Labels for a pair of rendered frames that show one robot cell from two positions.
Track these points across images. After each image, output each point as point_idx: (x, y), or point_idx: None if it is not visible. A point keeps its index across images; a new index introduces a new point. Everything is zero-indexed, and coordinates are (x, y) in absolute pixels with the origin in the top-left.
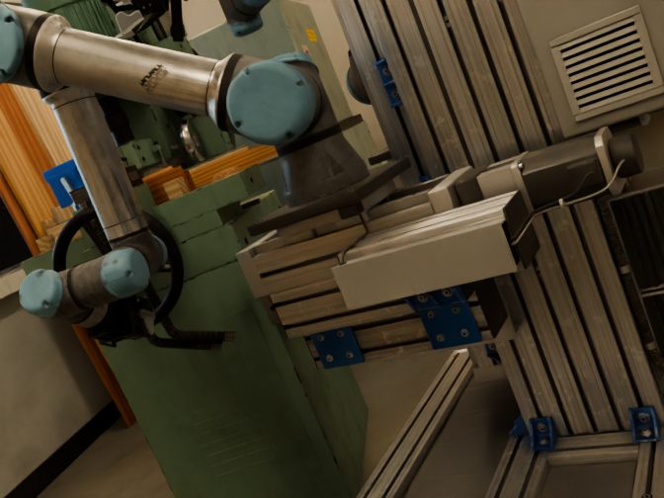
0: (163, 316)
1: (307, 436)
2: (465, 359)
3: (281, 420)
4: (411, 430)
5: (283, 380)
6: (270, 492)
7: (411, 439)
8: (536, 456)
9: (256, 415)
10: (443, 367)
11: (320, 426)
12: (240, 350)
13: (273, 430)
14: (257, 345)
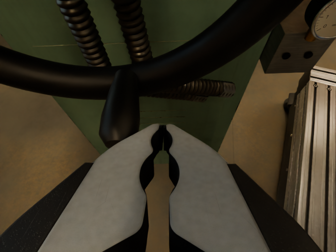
0: (170, 89)
1: (212, 137)
2: (326, 94)
3: (199, 128)
4: (313, 176)
5: (222, 108)
6: (165, 152)
7: (318, 190)
8: None
9: (182, 123)
10: (308, 95)
11: (225, 134)
12: (199, 78)
13: (189, 131)
14: (221, 78)
